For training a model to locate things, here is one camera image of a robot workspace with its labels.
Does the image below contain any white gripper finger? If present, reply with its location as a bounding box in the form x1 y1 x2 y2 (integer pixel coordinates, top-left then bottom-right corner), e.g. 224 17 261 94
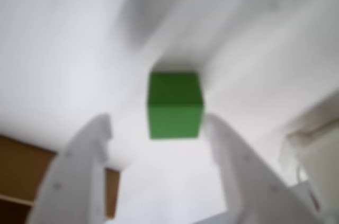
206 114 326 224
26 113 113 224

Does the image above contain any green cube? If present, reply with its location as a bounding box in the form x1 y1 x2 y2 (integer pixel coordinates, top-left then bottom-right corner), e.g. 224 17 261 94
145 70 204 140

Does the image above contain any brown cardboard box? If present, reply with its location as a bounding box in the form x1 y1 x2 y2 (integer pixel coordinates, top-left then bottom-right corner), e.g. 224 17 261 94
0 133 121 219

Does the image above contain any red black servo cable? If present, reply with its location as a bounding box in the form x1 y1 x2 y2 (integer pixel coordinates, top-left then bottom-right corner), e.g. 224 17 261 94
308 186 323 213

